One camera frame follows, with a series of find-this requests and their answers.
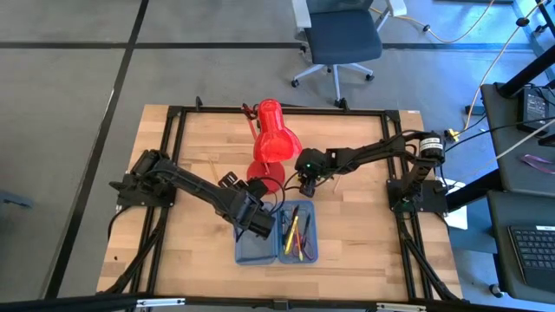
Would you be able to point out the dark blue office chair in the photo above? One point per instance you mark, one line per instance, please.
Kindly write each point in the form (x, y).
(342, 37)

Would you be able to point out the dark grey desk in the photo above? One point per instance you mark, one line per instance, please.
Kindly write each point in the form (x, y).
(507, 173)
(498, 260)

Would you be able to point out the white paper sheet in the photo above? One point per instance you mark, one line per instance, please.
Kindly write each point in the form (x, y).
(457, 219)

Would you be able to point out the black desk leg bar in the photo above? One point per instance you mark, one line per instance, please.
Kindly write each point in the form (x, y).
(472, 190)

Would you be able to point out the red desk lamp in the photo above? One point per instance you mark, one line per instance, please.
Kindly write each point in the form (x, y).
(273, 143)

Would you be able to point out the natural wood pencil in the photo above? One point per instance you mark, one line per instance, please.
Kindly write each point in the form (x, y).
(336, 185)

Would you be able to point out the black power adapter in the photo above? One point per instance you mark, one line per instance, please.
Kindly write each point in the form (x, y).
(533, 110)

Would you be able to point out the black diagonal pole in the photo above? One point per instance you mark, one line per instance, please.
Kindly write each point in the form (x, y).
(529, 71)

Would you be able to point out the blue pen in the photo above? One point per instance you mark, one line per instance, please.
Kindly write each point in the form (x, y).
(306, 227)

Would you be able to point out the black keyboard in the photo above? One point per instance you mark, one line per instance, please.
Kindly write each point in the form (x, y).
(533, 251)

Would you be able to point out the yellow plug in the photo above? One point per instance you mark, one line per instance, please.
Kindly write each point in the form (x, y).
(453, 134)

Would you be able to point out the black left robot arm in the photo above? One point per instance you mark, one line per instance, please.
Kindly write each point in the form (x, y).
(191, 184)

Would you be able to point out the blue floor object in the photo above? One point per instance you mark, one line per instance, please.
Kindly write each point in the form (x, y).
(13, 200)

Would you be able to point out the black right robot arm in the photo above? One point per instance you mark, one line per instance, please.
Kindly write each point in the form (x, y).
(368, 152)

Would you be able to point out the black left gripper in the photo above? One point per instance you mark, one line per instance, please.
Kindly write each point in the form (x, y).
(260, 223)

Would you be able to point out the black aluminium table frame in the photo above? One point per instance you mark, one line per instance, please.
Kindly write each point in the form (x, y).
(303, 111)

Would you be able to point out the blue plastic pencil box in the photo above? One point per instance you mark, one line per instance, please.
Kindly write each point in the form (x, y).
(256, 253)

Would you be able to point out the black beam silver brackets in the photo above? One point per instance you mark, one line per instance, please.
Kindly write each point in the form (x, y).
(65, 303)

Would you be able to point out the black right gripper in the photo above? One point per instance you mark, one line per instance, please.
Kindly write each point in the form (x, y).
(310, 167)

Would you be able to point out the pink ribbon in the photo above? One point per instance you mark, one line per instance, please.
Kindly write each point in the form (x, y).
(537, 162)

